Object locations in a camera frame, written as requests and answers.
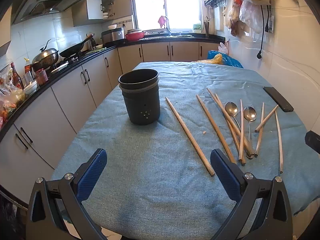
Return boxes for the black power cable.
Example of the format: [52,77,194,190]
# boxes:
[256,4,265,60]

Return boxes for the black wok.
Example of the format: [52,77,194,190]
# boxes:
[59,34,95,58]

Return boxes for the dark utensil holder cup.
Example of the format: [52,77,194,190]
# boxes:
[118,69,160,125]

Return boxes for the steel pot with lid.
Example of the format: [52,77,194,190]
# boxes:
[31,39,59,72]

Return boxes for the faucet with pink cloth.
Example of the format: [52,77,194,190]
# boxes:
[158,16,171,36]

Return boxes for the range hood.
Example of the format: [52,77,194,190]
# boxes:
[11,0,81,25]

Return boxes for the white bowl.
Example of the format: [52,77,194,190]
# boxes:
[24,80,37,96]

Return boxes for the black smartphone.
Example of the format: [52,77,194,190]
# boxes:
[263,87,294,112]

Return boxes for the blue plastic bag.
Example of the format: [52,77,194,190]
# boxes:
[207,50,243,68]

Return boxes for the hanging plastic bags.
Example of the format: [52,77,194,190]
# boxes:
[223,0,271,36]

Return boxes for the food bags on counter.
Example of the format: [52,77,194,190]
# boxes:
[0,67,27,129]

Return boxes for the red jar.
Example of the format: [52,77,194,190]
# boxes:
[35,69,48,86]

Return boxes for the rice cooker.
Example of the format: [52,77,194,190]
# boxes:
[101,27,125,44]

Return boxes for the red basin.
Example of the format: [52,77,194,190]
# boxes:
[126,31,145,42]

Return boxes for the sauce bottle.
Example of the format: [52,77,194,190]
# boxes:
[10,62,24,90]

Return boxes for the steel spoon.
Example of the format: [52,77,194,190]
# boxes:
[244,106,257,142]
[225,101,241,129]

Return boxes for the yellow plastic bag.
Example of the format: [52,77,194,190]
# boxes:
[195,53,223,64]

